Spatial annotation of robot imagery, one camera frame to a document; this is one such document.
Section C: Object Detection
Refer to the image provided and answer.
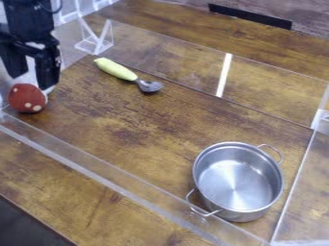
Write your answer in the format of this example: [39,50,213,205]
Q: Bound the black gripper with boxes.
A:
[0,31,60,90]

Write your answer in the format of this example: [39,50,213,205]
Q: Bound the red white-spotted toy mushroom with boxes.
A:
[8,84,53,113]

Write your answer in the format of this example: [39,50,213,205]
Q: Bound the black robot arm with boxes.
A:
[0,0,63,90]

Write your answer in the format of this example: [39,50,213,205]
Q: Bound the silver metal pot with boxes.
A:
[185,141,284,223]

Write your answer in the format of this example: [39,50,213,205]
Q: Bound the black strip on table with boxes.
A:
[209,0,293,30]

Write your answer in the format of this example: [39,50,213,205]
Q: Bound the yellow-handled metal spoon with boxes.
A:
[94,58,163,93]

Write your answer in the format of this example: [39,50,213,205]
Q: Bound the clear acrylic enclosure wall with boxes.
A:
[0,0,329,246]

